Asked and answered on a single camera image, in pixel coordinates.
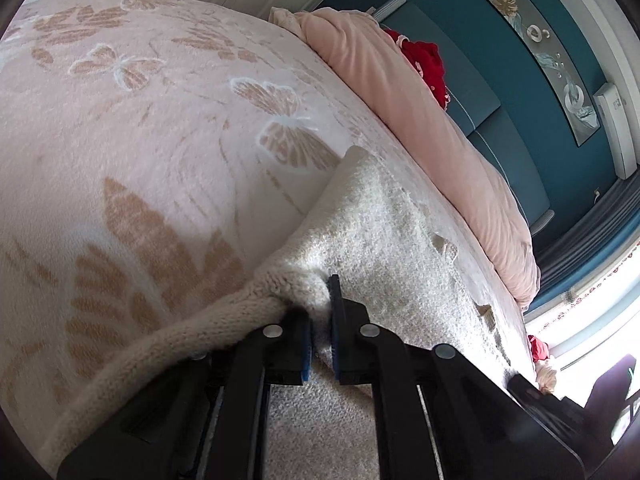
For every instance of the pink butterfly blanket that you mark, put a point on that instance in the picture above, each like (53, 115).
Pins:
(150, 135)

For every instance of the cream knitted sweater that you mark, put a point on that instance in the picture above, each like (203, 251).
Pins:
(380, 240)

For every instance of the pink duvet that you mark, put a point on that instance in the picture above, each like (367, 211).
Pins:
(400, 110)

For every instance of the grey curtain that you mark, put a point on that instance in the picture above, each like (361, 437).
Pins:
(600, 220)

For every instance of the small red cloth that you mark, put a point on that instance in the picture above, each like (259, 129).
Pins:
(537, 349)

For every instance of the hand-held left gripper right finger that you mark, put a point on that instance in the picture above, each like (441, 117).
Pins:
(341, 357)

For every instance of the long floral wall painting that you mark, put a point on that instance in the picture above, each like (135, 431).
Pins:
(550, 60)

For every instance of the cream pillow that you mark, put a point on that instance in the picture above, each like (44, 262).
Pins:
(286, 20)

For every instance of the small cream cloth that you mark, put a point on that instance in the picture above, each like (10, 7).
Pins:
(546, 377)

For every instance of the white wall air conditioner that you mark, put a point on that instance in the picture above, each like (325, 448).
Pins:
(617, 130)

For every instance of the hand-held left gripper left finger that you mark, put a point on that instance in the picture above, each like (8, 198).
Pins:
(302, 355)

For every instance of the blue padded headboard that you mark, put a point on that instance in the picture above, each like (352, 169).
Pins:
(475, 85)

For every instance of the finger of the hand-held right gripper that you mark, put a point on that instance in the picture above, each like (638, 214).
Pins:
(535, 392)

